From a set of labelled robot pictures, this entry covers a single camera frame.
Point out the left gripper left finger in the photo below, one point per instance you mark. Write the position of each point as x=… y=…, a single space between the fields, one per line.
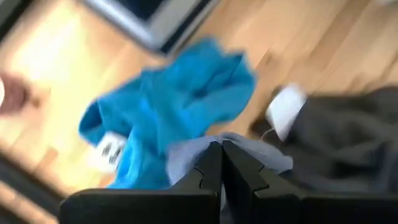
x=161 y=205

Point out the white paper tag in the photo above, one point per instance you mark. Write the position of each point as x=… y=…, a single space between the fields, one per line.
x=109 y=151
x=284 y=109

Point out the tan tape roll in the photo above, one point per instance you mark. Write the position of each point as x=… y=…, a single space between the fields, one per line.
x=12 y=93

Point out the slate blue garment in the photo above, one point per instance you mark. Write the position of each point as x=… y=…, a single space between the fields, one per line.
x=186 y=155

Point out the dark grey jacket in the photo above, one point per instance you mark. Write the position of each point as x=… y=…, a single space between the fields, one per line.
x=342 y=140

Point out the bright blue garment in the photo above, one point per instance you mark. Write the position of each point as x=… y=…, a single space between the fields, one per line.
x=180 y=102

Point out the navy white striped fabric basket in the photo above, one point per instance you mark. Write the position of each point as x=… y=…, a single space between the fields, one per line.
x=149 y=21

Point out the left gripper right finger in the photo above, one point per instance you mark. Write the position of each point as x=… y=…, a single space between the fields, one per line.
x=280 y=205

